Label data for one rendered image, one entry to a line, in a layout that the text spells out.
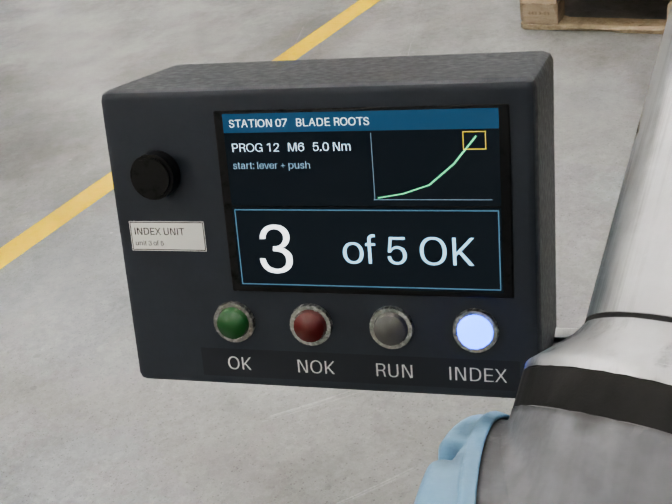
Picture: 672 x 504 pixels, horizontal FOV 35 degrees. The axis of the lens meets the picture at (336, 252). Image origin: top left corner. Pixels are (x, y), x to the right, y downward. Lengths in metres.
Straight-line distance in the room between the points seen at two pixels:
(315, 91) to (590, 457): 0.34
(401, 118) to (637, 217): 0.26
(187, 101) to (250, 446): 1.68
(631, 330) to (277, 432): 1.97
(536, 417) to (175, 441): 2.02
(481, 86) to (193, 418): 1.85
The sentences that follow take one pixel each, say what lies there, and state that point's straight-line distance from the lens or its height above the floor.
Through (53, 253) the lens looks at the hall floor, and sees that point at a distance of 3.13.
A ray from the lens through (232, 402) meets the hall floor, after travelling 2.38.
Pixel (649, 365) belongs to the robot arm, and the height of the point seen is 1.29.
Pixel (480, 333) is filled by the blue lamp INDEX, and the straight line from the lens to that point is 0.61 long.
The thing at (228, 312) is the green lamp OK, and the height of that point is 1.13.
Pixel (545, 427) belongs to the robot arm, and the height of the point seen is 1.27.
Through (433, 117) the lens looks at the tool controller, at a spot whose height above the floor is 1.24.
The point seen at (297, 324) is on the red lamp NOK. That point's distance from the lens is 0.64.
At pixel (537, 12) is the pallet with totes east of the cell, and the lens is 4.02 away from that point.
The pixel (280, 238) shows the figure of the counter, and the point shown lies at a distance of 0.63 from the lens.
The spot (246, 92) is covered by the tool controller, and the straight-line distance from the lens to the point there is 0.62.
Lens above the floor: 1.49
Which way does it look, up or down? 32 degrees down
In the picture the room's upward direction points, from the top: 10 degrees counter-clockwise
